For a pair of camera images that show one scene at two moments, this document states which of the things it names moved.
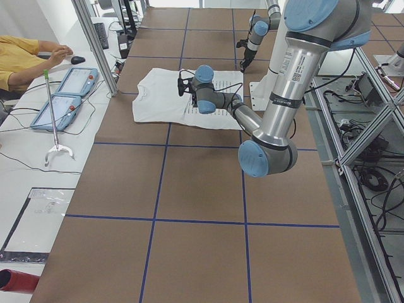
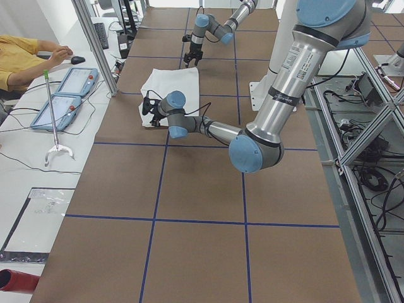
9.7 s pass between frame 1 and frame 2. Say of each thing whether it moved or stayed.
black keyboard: stayed
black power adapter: stayed
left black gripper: moved
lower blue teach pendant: stayed
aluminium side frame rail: stayed
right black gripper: moved
